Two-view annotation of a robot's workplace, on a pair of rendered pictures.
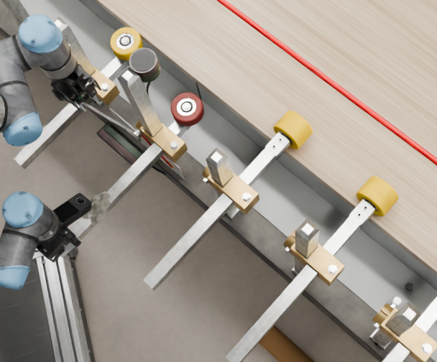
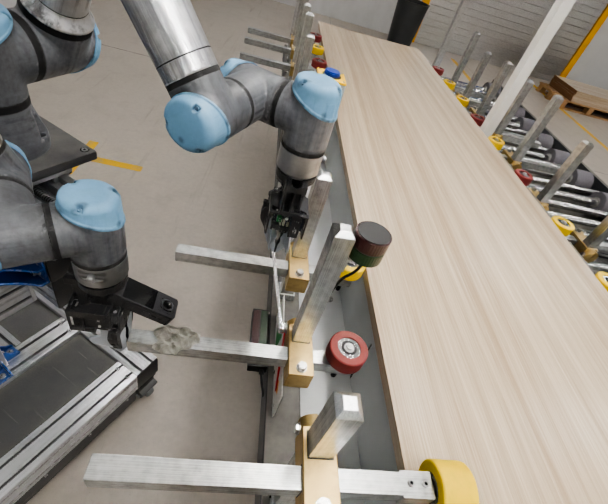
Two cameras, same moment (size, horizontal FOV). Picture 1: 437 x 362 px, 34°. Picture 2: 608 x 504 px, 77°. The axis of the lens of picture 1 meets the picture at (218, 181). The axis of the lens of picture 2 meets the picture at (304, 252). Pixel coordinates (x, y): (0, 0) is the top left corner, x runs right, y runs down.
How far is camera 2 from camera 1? 103 cm
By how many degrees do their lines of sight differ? 31
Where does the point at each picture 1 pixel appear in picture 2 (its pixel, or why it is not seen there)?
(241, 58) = (437, 366)
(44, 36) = (321, 86)
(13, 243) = (26, 214)
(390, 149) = not seen: outside the picture
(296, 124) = (463, 488)
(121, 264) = (159, 440)
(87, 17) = not seen: hidden behind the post
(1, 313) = (47, 368)
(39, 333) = (40, 413)
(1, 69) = (250, 76)
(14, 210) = (79, 190)
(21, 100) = (229, 98)
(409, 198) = not seen: outside the picture
